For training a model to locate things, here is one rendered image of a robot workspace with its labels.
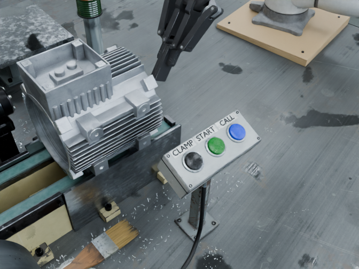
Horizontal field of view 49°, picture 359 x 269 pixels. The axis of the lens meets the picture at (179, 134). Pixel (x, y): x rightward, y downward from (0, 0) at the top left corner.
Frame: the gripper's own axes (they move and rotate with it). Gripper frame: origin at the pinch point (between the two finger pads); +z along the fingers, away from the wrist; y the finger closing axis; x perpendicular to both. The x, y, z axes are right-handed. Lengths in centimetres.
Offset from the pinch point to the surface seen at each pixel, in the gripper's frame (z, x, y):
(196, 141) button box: 6.0, -4.7, 16.6
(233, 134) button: 3.2, 0.8, 19.2
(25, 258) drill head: 19.9, -31.4, 18.4
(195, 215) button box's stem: 24.8, 7.3, 17.6
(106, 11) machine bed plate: 11, 41, -70
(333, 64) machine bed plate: -8, 75, 3
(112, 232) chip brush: 35.7, -2.6, 7.6
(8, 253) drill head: 18.4, -33.8, 18.1
